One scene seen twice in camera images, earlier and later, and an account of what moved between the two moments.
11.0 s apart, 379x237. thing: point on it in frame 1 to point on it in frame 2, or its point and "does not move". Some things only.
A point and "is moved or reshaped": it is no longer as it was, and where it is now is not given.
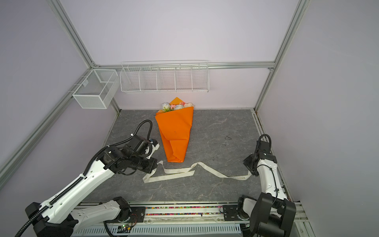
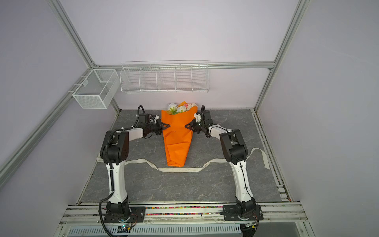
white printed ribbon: x=160 y=173 is moved or reshaped
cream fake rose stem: x=188 y=104 is moved or reshaped
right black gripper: x=247 y=163 to x=192 y=126
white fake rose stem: x=166 y=106 to x=171 y=108
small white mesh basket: x=96 y=90 does not move
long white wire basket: x=165 y=76 does not move
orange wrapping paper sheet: x=175 y=126 does not move
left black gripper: x=151 y=166 to x=160 y=124
